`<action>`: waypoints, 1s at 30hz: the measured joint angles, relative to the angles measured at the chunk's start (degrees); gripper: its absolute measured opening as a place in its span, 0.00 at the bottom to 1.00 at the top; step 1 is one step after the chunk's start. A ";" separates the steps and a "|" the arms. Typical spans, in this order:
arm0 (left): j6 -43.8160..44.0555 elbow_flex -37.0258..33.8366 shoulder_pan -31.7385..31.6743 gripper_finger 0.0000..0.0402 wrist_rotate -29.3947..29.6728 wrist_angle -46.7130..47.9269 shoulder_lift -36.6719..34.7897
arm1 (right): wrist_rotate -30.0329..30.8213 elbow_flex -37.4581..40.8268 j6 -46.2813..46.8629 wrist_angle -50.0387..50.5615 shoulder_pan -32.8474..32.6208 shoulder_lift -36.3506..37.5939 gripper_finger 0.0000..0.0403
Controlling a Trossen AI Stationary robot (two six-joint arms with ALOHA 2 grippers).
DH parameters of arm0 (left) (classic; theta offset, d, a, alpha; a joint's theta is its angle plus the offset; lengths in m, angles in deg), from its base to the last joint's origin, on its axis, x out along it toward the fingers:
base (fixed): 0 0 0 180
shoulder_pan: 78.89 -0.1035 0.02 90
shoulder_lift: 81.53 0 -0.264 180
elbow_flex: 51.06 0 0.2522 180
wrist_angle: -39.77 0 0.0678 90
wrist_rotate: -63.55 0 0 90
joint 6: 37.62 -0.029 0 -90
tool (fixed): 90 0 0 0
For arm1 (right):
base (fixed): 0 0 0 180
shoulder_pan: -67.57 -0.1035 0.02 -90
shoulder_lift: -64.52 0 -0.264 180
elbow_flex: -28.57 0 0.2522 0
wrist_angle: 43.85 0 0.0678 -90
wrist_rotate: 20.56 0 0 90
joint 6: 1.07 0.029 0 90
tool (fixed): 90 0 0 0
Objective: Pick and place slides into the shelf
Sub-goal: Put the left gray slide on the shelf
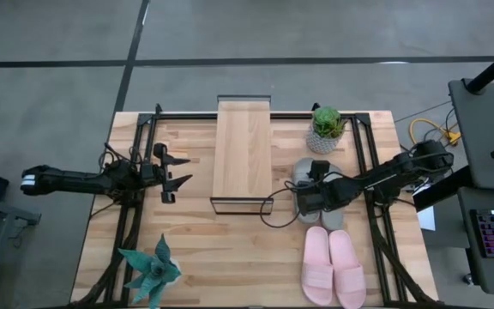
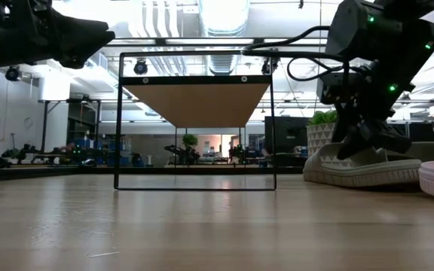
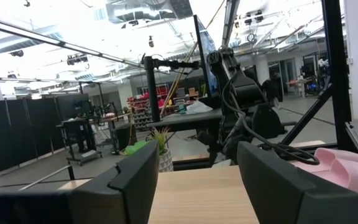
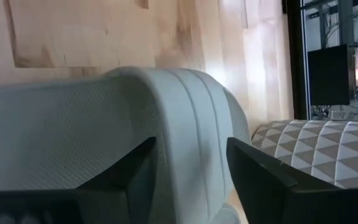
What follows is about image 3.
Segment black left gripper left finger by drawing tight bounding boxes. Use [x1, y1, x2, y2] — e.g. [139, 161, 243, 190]
[0, 139, 160, 224]

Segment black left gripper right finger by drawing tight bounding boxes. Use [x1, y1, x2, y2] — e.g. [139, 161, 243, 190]
[237, 141, 358, 224]

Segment pink foam slide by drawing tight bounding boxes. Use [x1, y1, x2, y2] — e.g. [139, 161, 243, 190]
[290, 147, 358, 194]

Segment green plant in patterned pot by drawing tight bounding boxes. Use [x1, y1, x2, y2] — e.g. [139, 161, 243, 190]
[123, 126, 175, 173]

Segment black trash bin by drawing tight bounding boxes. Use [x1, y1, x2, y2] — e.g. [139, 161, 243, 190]
[114, 123, 137, 152]

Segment red parts bin rack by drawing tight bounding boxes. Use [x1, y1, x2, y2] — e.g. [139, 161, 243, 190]
[126, 91, 167, 131]

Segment black desk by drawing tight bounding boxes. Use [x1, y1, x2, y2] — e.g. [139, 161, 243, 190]
[146, 108, 224, 133]

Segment black monitor stand pole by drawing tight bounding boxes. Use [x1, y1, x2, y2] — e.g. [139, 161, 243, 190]
[141, 53, 200, 123]

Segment black screen on cart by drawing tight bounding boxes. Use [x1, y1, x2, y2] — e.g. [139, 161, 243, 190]
[55, 92, 103, 166]

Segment white plastic bag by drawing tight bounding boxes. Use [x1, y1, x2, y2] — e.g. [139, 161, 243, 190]
[185, 100, 214, 115]

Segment computer monitor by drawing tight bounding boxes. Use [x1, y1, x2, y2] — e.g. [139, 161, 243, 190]
[193, 14, 222, 100]

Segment overhead LED light bar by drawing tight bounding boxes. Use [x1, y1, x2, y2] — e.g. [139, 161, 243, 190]
[0, 15, 144, 68]

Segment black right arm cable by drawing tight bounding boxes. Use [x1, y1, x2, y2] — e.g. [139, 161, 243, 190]
[221, 70, 321, 166]

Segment black partition wall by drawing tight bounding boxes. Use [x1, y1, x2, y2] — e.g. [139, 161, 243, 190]
[0, 96, 67, 173]

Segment black aluminium rig frame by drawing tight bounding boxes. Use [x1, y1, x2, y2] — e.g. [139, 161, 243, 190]
[172, 0, 358, 171]

